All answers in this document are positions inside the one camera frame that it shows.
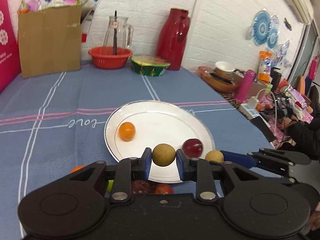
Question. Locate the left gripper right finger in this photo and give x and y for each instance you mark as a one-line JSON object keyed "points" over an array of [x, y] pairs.
{"points": [[203, 173]]}

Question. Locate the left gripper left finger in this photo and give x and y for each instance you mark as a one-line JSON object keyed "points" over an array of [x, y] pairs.
{"points": [[124, 173]]}

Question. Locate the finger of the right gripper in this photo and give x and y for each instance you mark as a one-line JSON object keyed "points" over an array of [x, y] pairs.
{"points": [[244, 160]]}

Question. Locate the small tan longan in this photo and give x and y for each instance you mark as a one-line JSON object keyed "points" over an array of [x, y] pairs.
{"points": [[215, 156]]}

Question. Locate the dark red plum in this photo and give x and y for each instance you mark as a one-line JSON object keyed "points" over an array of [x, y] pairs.
{"points": [[192, 148]]}

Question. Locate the brown longan fruit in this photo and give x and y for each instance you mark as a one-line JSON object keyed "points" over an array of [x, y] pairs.
{"points": [[163, 155]]}

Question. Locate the small orange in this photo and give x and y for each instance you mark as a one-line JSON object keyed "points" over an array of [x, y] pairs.
{"points": [[127, 131]]}

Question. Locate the red tomato fruit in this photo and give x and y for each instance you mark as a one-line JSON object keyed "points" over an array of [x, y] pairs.
{"points": [[163, 189]]}

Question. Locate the large orange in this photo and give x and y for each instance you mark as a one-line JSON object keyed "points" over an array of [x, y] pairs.
{"points": [[77, 168]]}

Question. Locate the white power strip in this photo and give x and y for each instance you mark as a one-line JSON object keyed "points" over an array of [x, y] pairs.
{"points": [[248, 109]]}

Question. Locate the white porcelain plate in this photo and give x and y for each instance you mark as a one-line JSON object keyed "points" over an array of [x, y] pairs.
{"points": [[156, 122]]}

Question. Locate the pink bottle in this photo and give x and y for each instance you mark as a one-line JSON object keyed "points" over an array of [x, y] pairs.
{"points": [[245, 85]]}

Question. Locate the blue striped tablecloth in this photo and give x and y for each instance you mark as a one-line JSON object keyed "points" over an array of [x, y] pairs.
{"points": [[53, 123]]}

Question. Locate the green decorated bowl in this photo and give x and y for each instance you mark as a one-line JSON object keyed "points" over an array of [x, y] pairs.
{"points": [[149, 65]]}

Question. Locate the red plastic basket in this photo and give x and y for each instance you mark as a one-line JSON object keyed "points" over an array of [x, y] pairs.
{"points": [[103, 58]]}

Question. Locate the red thermos jug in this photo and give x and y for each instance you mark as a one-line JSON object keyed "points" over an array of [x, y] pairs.
{"points": [[173, 38]]}

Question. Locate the glass pitcher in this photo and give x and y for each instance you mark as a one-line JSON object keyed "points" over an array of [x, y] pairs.
{"points": [[119, 35]]}

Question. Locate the blue paper fan decoration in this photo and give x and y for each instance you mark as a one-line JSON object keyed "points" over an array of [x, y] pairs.
{"points": [[260, 28]]}

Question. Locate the cardboard box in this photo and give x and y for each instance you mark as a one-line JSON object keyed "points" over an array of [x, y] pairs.
{"points": [[49, 40]]}

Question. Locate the pink tote bag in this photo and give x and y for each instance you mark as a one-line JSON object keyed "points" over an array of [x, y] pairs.
{"points": [[10, 60]]}

